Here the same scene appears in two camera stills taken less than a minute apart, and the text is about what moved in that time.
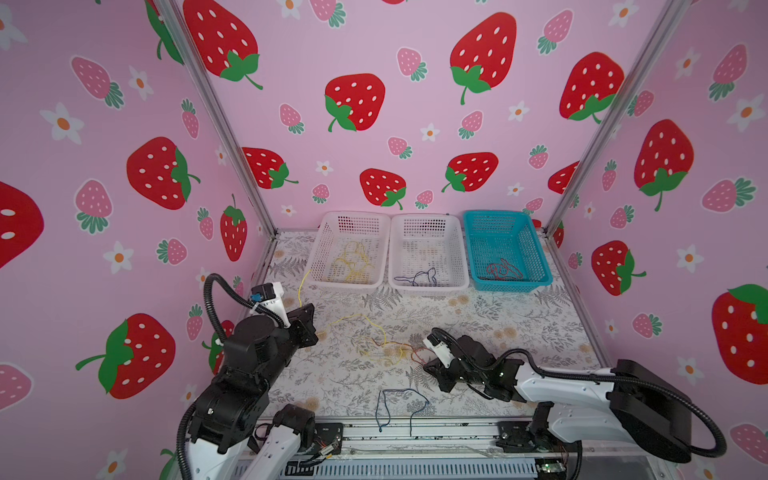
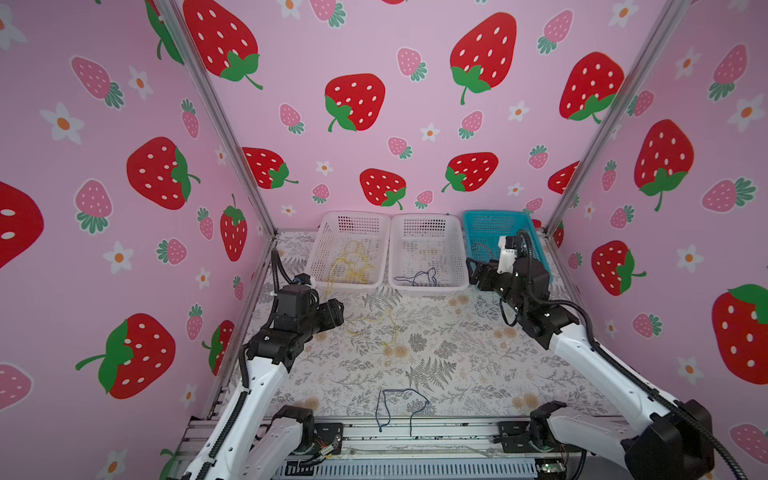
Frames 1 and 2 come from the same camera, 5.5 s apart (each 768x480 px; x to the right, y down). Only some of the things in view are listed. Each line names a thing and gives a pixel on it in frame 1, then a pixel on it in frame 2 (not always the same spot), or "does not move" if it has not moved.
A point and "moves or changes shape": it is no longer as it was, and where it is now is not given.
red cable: [503, 271] moves or changes shape
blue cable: [412, 281] does not move
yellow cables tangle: [371, 338] → [374, 321]
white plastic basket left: [351, 250] does not move
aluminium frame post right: [616, 116] does not move
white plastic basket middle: [427, 254] does not move
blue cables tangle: [384, 399] does not move
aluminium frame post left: [205, 81] does not move
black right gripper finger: [444, 376] → [486, 276]
